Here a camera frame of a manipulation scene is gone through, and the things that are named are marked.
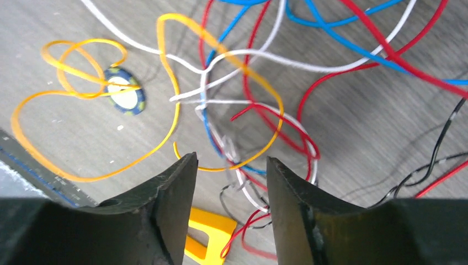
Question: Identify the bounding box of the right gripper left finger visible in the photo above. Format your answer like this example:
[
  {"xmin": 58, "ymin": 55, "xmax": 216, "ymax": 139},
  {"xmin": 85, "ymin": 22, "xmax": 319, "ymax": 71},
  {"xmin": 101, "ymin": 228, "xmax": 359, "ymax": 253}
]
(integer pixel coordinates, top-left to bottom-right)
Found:
[{"xmin": 1, "ymin": 152, "xmax": 198, "ymax": 264}]

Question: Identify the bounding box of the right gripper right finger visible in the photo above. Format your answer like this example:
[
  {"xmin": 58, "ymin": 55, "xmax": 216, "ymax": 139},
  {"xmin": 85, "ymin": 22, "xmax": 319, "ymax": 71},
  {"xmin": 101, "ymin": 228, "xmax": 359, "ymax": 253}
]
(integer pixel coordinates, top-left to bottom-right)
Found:
[{"xmin": 267, "ymin": 157, "xmax": 467, "ymax": 264}]

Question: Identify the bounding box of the black wire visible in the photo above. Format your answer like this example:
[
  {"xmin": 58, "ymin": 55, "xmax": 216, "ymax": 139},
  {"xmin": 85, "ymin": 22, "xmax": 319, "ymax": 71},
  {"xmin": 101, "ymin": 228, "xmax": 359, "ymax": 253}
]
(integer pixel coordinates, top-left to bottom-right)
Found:
[{"xmin": 219, "ymin": 98, "xmax": 468, "ymax": 230}]

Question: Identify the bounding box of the white wire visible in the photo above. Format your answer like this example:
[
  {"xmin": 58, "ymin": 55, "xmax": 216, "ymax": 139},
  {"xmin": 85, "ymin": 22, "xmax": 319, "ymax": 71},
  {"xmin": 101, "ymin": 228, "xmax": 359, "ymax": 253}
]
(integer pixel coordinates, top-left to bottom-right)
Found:
[{"xmin": 80, "ymin": 0, "xmax": 418, "ymax": 213}]

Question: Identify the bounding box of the red wire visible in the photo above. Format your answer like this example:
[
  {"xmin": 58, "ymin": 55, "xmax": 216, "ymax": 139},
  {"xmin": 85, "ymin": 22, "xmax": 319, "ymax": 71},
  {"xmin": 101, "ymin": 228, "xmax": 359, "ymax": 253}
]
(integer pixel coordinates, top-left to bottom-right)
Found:
[{"xmin": 197, "ymin": 0, "xmax": 468, "ymax": 261}]

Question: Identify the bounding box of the yellow triangular plastic piece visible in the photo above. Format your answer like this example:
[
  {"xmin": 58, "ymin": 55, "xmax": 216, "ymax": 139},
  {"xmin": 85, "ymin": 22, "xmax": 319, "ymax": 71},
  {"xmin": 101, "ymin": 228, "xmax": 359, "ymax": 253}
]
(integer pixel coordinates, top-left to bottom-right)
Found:
[{"xmin": 184, "ymin": 207, "xmax": 237, "ymax": 265}]

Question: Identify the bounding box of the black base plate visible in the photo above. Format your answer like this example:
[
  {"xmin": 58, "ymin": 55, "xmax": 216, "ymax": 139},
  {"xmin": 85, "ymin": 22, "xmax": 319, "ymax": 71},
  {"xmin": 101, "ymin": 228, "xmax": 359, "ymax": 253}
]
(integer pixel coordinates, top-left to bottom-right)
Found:
[{"xmin": 1, "ymin": 130, "xmax": 98, "ymax": 208}]

